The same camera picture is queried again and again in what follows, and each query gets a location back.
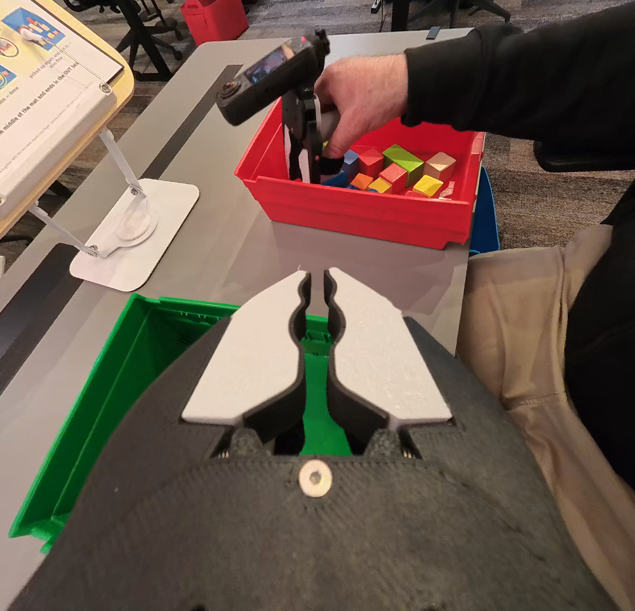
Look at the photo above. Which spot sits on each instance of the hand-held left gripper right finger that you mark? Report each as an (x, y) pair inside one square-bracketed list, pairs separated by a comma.
[(387, 363)]

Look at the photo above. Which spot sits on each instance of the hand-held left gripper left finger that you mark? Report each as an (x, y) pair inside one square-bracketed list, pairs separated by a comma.
[(248, 363)]

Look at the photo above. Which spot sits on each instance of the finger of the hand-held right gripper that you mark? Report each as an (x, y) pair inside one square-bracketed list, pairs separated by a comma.
[(297, 162)]

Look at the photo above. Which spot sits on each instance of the red plastic bin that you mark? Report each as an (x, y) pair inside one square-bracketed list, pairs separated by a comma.
[(367, 214)]

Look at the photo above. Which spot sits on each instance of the pile of coloured wooden blocks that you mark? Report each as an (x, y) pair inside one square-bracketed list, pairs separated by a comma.
[(402, 159)]

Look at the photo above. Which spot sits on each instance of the person's right forearm black sleeve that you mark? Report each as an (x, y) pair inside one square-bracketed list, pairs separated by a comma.
[(496, 75)]

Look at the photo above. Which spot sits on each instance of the person's right hand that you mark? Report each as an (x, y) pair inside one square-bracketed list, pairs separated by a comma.
[(367, 90)]

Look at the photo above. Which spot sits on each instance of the red fabric tote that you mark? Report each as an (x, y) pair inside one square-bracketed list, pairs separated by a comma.
[(213, 16)]

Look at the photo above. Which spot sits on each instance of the green plastic bin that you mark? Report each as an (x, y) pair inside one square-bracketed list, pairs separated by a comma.
[(149, 333)]

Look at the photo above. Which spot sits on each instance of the black desk leg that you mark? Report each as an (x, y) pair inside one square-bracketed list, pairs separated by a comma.
[(401, 6)]

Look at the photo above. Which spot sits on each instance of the person's beige trousers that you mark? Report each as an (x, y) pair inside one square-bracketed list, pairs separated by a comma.
[(516, 323)]

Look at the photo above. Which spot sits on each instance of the small black device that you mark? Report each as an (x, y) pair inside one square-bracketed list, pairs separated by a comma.
[(434, 32)]

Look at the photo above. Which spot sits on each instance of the white board stand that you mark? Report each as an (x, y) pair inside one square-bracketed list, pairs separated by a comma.
[(149, 214)]

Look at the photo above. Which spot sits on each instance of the blue plastic bin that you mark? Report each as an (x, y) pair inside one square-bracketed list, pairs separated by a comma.
[(486, 214)]

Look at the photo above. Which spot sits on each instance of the person's black top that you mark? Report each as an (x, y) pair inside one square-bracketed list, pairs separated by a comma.
[(605, 323)]

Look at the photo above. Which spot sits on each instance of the instruction sheet on white stand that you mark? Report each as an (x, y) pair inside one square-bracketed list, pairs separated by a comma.
[(49, 75)]

